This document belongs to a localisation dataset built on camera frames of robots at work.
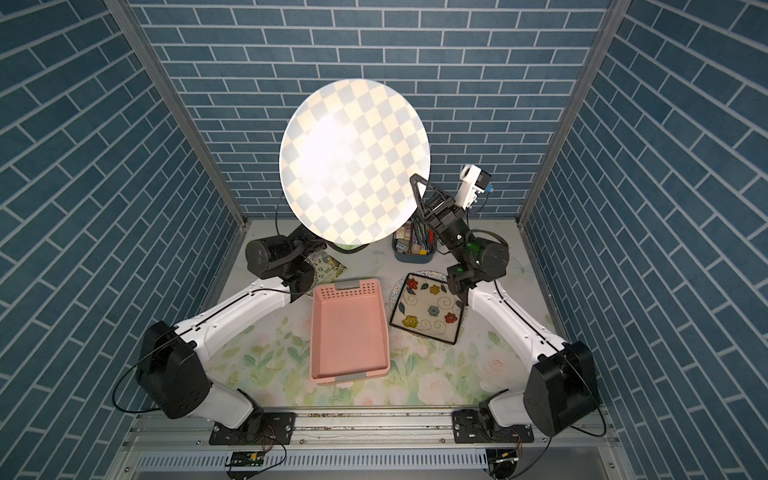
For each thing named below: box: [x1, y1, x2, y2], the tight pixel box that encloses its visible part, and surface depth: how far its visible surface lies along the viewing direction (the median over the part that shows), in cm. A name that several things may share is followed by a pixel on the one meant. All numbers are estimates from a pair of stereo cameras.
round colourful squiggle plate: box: [389, 270, 465, 325], surface depth 98 cm
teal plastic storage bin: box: [391, 220, 437, 264], surface depth 110 cm
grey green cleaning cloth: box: [327, 240, 370, 253], surface depth 52 cm
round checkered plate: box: [279, 78, 431, 245], surface depth 47 cm
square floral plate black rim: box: [389, 273, 465, 345], surface depth 96 cm
